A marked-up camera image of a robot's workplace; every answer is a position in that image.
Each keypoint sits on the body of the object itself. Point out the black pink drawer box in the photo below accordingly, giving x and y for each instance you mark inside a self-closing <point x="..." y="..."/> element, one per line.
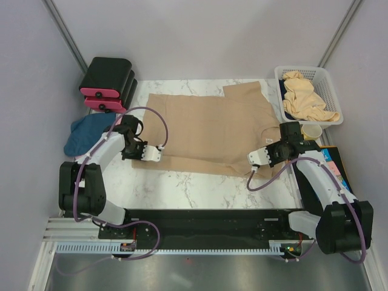
<point x="106" y="77"/>
<point x="111" y="100"/>

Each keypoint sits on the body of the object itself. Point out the blue storey treehouse book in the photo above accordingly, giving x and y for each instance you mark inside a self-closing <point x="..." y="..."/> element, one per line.
<point x="333" y="158"/>

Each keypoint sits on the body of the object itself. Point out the upper black pink drawer box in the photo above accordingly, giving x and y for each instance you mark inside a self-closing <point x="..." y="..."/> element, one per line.
<point x="106" y="77"/>

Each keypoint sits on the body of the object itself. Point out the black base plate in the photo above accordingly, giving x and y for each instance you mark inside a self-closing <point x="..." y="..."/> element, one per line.
<point x="206" y="229"/>

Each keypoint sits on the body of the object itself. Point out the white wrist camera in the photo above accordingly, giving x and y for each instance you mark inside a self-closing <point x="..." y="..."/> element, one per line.
<point x="151" y="153"/>
<point x="259" y="158"/>

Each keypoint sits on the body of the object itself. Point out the white cable duct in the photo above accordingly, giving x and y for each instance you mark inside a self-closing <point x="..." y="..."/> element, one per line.
<point x="117" y="248"/>

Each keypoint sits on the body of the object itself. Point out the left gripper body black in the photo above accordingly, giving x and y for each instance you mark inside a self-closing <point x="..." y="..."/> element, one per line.
<point x="133" y="151"/>

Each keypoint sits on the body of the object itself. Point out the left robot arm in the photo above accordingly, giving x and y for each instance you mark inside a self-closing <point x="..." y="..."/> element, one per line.
<point x="81" y="185"/>

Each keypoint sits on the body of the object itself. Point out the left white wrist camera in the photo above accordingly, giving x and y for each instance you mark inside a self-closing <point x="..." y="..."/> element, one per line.
<point x="151" y="153"/>

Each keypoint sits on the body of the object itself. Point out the white plastic basket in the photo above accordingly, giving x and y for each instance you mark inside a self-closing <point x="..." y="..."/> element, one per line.
<point x="322" y="85"/>

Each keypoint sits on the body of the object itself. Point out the blue t shirt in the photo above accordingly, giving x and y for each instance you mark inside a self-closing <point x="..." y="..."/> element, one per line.
<point x="85" y="136"/>

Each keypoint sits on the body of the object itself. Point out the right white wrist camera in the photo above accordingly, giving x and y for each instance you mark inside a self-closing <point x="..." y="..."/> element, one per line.
<point x="259" y="158"/>

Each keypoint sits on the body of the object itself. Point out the pink cube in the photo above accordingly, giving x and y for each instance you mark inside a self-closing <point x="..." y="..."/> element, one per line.
<point x="333" y="167"/>

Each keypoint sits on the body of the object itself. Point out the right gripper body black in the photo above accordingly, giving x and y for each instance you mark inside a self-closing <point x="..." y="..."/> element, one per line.
<point x="276" y="153"/>

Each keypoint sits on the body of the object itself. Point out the yellow mug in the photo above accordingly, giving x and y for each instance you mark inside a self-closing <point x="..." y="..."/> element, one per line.
<point x="311" y="131"/>

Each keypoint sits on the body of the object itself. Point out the pink cloth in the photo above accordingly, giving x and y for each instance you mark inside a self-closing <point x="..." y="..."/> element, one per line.
<point x="119" y="119"/>

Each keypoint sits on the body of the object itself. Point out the lower black pink drawer box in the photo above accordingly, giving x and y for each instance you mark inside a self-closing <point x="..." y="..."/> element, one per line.
<point x="111" y="100"/>

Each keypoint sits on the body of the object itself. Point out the light yellow t shirt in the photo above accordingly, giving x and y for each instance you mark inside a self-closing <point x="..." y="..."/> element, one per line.
<point x="302" y="103"/>

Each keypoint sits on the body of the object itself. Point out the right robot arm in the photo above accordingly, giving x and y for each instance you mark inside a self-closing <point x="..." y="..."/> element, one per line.
<point x="345" y="224"/>

